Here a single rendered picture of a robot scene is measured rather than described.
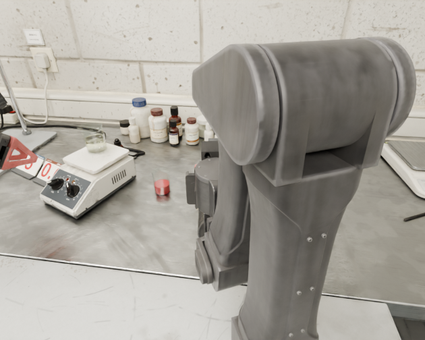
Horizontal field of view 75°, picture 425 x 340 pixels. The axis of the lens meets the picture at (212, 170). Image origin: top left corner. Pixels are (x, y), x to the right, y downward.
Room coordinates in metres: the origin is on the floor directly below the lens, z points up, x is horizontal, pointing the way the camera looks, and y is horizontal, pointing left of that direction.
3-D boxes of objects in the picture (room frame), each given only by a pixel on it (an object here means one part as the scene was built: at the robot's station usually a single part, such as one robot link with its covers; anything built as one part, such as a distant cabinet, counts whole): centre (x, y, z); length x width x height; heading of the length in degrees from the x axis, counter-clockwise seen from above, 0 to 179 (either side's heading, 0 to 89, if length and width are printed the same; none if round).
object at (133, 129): (0.85, 0.27, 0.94); 0.03 x 0.03 x 0.09
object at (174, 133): (0.84, 0.13, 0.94); 0.03 x 0.03 x 0.08
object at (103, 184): (0.59, 0.31, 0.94); 0.22 x 0.13 x 0.08; 150
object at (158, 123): (0.87, 0.18, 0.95); 0.06 x 0.06 x 0.11
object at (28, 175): (0.67, 0.53, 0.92); 0.09 x 0.06 x 0.04; 60
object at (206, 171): (0.27, -0.01, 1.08); 0.12 x 0.09 x 0.12; 18
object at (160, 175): (0.57, 0.13, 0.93); 0.04 x 0.04 x 0.06
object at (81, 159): (0.61, 0.29, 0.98); 0.12 x 0.12 x 0.01; 60
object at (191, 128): (0.85, 0.07, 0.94); 0.05 x 0.05 x 0.09
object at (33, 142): (0.78, 0.68, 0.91); 0.30 x 0.20 x 0.01; 172
